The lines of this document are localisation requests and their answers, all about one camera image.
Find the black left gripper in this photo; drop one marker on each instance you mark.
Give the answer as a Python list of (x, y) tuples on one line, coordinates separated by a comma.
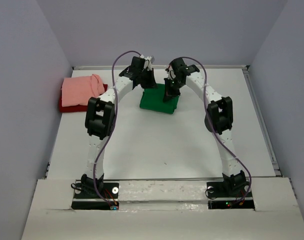
[(151, 83)]

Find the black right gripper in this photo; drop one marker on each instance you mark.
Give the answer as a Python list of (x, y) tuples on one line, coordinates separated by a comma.
[(168, 93)]

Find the green t shirt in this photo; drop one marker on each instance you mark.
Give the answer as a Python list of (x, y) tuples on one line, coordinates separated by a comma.
[(152, 99)]

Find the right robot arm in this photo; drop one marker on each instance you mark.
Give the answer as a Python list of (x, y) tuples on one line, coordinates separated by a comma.
[(218, 120)]

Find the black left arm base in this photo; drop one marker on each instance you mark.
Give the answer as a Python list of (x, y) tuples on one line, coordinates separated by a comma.
[(85, 198)]

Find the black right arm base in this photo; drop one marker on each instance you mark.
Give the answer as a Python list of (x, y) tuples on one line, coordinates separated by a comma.
[(220, 199)]

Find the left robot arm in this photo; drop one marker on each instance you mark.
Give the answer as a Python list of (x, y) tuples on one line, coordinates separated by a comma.
[(101, 116)]

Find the pink t shirt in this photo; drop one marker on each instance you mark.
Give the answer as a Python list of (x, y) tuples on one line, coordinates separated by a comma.
[(92, 79)]

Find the dark red t shirt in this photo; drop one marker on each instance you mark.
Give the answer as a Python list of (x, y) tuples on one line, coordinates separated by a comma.
[(67, 109)]

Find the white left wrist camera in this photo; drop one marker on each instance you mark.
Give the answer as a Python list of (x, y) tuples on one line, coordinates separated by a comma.
[(148, 62)]

